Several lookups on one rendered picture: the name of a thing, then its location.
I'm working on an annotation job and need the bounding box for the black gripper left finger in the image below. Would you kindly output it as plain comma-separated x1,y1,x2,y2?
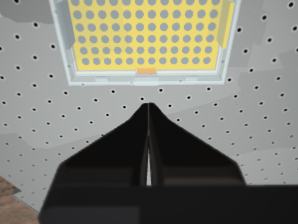
49,103,149,189

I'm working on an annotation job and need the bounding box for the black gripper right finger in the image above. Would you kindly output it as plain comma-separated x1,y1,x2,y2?
149,103,247,186

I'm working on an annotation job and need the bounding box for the grey perforated base plate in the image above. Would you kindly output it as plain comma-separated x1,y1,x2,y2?
0,0,298,214

